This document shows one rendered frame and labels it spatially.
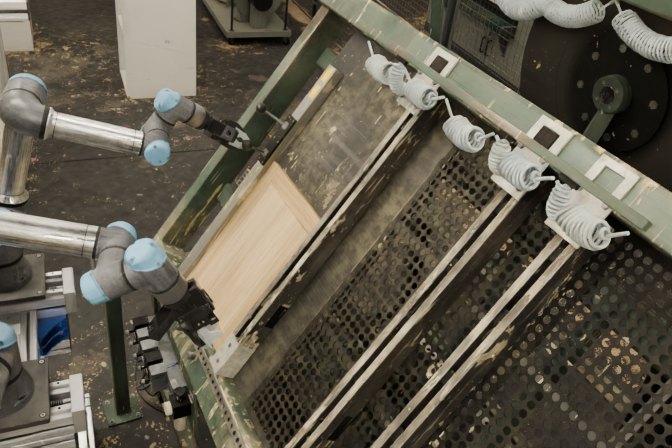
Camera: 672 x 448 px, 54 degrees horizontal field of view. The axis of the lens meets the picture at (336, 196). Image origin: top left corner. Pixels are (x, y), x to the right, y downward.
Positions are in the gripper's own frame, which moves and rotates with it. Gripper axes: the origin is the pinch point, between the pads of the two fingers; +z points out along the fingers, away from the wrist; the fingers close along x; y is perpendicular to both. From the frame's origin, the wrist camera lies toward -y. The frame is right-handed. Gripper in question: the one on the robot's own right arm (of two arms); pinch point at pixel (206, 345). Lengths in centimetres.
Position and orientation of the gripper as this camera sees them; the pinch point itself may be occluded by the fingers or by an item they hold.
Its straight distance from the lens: 169.4
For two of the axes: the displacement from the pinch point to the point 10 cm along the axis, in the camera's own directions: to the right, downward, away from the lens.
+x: -3.6, -5.4, 7.6
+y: 8.7, -4.8, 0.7
